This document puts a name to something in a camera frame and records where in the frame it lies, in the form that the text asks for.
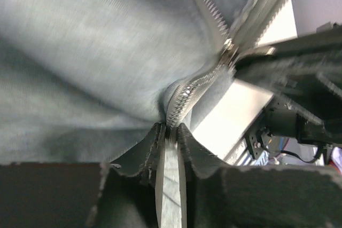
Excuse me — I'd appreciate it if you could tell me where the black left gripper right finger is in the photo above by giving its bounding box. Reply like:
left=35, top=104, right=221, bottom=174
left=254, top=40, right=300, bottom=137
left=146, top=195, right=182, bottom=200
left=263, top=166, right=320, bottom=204
left=177, top=124, right=341, bottom=227

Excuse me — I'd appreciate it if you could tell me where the grey zip hoodie jacket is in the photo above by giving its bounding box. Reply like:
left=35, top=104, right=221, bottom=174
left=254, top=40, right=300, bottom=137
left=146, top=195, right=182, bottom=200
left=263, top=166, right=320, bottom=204
left=0, top=0, right=307, bottom=228

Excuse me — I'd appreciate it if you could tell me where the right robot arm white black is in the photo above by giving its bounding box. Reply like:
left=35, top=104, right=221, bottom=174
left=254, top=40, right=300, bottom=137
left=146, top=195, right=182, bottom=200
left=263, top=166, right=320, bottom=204
left=234, top=24, right=341, bottom=156

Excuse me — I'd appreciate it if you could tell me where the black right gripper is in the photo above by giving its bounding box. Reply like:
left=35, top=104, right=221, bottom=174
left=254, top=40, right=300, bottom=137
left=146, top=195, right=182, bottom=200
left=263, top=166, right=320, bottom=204
left=235, top=25, right=341, bottom=143

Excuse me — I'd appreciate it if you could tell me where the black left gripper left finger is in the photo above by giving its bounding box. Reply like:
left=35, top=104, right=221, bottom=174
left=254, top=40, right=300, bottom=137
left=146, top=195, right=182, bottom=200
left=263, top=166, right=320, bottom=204
left=1, top=123, right=165, bottom=227

